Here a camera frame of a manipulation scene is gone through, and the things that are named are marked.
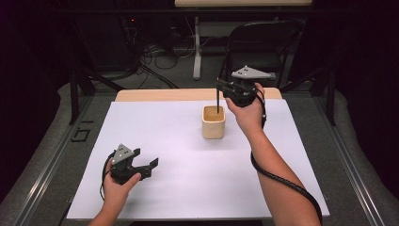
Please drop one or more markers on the dark equipment with red light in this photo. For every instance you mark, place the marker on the dark equipment with red light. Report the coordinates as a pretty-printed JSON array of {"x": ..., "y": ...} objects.
[{"x": 130, "y": 34}]

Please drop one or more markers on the black folding chair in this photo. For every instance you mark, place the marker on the black folding chair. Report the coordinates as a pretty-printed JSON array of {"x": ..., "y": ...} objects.
[{"x": 260, "y": 47}]

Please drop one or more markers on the light wooden table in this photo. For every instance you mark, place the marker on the light wooden table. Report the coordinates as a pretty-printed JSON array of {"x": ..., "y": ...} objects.
[{"x": 175, "y": 94}]

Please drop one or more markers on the person's right hand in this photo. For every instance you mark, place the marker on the person's right hand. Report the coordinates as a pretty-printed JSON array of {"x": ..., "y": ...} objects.
[{"x": 251, "y": 117}]

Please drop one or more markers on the light desk top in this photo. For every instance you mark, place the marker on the light desk top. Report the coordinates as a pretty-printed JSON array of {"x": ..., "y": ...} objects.
[{"x": 243, "y": 3}]

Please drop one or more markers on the beige square pen holder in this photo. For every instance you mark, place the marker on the beige square pen holder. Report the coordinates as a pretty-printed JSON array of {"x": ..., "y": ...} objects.
[{"x": 213, "y": 129}]

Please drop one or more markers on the white paper sheet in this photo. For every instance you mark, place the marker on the white paper sheet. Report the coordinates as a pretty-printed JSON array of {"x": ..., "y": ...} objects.
[{"x": 194, "y": 175}]

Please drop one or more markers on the person's left hand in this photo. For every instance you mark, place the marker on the person's left hand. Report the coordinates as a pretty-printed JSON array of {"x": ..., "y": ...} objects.
[{"x": 116, "y": 191}]

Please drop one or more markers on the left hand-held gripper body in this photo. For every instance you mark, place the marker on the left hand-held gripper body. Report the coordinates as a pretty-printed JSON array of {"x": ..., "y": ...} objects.
[{"x": 122, "y": 172}]

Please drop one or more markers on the white desk leg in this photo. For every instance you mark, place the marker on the white desk leg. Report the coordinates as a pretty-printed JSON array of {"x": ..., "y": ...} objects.
[{"x": 197, "y": 53}]

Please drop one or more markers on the black metal stand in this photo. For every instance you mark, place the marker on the black metal stand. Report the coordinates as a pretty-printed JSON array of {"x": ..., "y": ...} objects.
[
  {"x": 74, "y": 94},
  {"x": 329, "y": 94}
]

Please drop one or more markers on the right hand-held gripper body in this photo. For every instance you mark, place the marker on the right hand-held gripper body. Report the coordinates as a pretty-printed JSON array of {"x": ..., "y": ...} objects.
[{"x": 243, "y": 92}]

